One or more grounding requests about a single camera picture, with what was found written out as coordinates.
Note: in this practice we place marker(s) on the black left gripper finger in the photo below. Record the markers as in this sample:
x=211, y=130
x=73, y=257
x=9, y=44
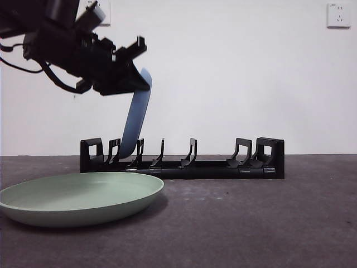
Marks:
x=125, y=82

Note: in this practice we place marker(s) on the blue plate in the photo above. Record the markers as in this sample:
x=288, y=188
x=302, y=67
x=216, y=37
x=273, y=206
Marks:
x=136, y=120

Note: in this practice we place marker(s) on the pale green plate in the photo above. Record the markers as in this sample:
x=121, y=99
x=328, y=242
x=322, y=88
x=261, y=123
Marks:
x=83, y=206

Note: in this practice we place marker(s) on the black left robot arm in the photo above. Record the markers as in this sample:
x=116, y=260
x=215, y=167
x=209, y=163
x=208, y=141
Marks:
x=50, y=47

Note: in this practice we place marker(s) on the black plate rack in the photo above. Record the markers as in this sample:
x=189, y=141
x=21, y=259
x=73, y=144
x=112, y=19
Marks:
x=209, y=170

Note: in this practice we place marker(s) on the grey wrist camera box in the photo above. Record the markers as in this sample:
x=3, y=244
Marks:
x=96, y=16

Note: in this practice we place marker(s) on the white wall socket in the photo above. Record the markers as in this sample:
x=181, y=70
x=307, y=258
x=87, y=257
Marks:
x=338, y=16
x=108, y=12

